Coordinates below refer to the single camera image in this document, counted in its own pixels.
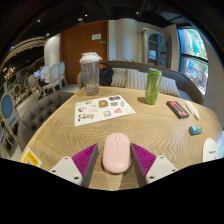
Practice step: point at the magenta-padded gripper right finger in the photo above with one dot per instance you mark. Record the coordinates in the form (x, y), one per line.
(160, 166)

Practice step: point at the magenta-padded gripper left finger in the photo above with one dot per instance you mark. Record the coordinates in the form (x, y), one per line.
(66, 168)

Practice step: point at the pink computer mouse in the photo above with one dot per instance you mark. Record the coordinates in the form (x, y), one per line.
(116, 153)

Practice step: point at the white sticker-printed mouse pad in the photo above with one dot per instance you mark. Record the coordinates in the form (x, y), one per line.
(100, 115)

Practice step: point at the yellow sticker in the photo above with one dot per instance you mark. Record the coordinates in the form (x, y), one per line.
(31, 157)

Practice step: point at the small green blue box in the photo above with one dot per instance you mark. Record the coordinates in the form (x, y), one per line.
(195, 130)

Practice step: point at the black and red flat box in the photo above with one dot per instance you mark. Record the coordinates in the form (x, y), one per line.
(177, 109)

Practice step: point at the grey tufted seat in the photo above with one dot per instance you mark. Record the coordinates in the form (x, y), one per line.
(38, 115)

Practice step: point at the white tube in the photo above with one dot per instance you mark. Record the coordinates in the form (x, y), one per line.
(192, 110)

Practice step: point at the green drink can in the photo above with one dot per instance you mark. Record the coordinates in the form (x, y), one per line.
(153, 86)

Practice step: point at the striped cushion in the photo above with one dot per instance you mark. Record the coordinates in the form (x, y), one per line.
(136, 80)
(118, 77)
(170, 86)

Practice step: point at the blue-backed chairs group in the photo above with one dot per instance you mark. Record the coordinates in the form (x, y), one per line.
(7, 108)

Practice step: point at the curved grey bench sofa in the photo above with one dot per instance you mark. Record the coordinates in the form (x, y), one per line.
(186, 85)

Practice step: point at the white chairs group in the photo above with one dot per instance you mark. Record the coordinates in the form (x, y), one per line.
(56, 75)

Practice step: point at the clear shaker bottle white lid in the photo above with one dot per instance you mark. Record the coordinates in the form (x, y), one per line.
(90, 75)

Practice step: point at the person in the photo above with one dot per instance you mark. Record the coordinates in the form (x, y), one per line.
(44, 73)

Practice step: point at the black backpack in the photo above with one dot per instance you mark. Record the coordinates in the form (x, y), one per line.
(106, 75)

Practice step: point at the black-framed window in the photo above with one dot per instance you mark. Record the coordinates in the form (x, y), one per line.
(193, 60)

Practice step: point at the arched glass-door cabinet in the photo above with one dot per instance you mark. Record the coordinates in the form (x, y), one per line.
(156, 48)

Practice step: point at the brown wooden door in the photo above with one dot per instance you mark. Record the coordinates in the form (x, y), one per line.
(73, 46)

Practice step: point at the white door sign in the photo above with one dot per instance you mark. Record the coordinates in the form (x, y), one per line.
(96, 36)

